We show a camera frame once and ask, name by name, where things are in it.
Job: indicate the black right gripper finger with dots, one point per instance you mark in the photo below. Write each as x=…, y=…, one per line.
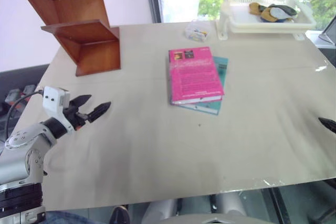
x=328, y=123

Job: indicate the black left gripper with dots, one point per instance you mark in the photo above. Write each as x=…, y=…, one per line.
x=74, y=116

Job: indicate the brown wooden bookshelf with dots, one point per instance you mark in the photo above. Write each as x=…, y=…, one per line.
x=78, y=24

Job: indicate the pink book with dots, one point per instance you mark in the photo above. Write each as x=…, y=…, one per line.
x=194, y=74

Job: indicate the teal book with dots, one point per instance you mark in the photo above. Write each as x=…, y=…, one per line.
x=216, y=85

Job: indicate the red and grey tool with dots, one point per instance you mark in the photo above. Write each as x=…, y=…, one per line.
x=19, y=98

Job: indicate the grey laptop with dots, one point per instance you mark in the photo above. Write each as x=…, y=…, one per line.
x=326, y=33

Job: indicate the black shoe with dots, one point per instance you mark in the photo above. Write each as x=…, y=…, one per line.
x=119, y=214

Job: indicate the blue jeans leg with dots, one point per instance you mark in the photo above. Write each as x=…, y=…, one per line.
x=68, y=218

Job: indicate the white plastic tray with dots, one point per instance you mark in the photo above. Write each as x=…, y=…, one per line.
x=267, y=11

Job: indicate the clear plastic box of items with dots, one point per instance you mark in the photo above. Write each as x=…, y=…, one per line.
x=197, y=33

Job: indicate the white tray stand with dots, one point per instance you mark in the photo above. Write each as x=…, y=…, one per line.
x=223, y=28

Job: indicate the silver robot body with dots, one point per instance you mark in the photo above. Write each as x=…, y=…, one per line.
x=199, y=208

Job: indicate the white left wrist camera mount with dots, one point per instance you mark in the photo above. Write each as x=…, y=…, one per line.
x=53, y=100

